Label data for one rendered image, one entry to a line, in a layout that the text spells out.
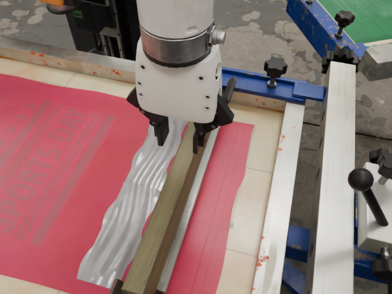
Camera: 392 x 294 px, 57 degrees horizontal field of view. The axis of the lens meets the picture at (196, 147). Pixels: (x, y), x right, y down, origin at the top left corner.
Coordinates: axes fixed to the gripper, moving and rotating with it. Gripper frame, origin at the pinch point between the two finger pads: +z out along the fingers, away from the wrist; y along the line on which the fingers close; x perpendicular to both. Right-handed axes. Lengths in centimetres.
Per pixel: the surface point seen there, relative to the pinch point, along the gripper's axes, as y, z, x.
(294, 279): -37, 106, -26
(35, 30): 163, 115, -159
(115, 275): 5.4, 15.5, 16.6
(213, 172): -4.1, 16.1, -5.7
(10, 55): 51, 15, -25
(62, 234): 16.6, 16.2, 12.8
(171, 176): 0.4, 5.6, 3.7
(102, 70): 26.6, 14.4, -24.9
